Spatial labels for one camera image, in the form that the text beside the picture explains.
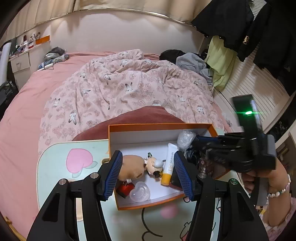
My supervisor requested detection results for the bubble wrap ball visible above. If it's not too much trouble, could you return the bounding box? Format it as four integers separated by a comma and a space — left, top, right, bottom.
177, 130, 197, 152

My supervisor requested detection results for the black bag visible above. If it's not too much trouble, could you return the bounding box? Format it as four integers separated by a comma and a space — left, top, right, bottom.
0, 82, 19, 106

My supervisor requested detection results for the person's right forearm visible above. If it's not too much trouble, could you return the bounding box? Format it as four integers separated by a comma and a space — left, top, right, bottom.
264, 179, 293, 224

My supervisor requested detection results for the brown plush toy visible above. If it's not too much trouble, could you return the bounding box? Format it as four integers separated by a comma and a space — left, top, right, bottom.
118, 155, 147, 184

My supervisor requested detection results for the black hanging garment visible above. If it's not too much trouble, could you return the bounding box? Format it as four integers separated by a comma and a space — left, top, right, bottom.
191, 0, 296, 71

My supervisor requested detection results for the cartoon figure toy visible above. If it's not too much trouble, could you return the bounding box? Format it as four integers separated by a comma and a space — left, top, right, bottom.
143, 152, 165, 178

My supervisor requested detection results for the light green hanging garment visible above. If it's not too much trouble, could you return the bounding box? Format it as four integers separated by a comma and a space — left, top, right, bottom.
204, 35, 238, 91

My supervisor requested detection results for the grey hoodie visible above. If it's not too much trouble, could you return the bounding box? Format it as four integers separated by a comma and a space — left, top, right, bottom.
175, 52, 215, 84

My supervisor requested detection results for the white slatted door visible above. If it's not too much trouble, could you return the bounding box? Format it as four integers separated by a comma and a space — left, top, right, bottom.
215, 42, 296, 131

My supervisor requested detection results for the white nightstand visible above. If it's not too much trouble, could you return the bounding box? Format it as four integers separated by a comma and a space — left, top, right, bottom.
9, 50, 32, 75

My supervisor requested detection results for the black clothing heap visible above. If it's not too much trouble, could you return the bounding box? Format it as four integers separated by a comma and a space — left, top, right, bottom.
159, 49, 193, 63

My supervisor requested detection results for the person's right hand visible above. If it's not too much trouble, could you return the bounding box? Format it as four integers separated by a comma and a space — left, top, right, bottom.
242, 161, 287, 194

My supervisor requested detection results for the bead bracelet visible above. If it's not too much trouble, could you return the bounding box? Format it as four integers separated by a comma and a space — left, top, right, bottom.
267, 175, 291, 198

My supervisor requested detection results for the orange storage box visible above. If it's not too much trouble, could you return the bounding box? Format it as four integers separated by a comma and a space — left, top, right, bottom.
34, 35, 51, 44

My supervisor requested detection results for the orange cardboard box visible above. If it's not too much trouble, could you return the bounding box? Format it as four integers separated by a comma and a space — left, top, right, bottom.
108, 123, 229, 211

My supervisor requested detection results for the white foam roll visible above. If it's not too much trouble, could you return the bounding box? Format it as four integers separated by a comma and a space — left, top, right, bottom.
0, 43, 12, 79

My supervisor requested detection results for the grey blue clothes pile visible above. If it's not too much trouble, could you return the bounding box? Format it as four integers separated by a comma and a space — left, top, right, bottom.
38, 47, 70, 70

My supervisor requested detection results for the clear heart crystal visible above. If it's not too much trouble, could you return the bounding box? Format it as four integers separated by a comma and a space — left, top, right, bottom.
129, 182, 151, 202

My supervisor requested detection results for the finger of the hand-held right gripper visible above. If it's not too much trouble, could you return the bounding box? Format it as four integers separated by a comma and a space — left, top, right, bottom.
193, 142, 234, 168
196, 133, 246, 146

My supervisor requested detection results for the floral printed duvet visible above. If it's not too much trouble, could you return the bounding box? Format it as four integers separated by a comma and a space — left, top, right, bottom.
38, 49, 232, 154

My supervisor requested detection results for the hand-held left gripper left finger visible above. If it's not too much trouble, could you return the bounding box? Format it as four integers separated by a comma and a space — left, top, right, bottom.
26, 150, 123, 241

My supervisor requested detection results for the person's pink pajamas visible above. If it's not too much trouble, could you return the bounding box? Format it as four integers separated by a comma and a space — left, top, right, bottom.
258, 205, 296, 241

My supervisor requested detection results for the red thread spool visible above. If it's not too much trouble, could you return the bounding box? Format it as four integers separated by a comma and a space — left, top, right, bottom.
115, 181, 135, 199

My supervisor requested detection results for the black lace-trimmed pouch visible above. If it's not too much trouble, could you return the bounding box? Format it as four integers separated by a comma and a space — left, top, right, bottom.
184, 147, 204, 167

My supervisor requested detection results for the white tube yellow cap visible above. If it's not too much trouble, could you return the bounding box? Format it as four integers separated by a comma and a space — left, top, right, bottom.
160, 143, 177, 186

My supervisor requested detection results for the pink bed sheet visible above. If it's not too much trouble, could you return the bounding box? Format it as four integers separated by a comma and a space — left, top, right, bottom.
0, 51, 167, 238

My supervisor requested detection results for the row of small toiletries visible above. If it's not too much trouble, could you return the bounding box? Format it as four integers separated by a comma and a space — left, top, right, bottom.
14, 32, 42, 50

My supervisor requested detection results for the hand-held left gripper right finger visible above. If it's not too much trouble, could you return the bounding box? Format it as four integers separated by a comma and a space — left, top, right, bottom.
173, 151, 270, 241

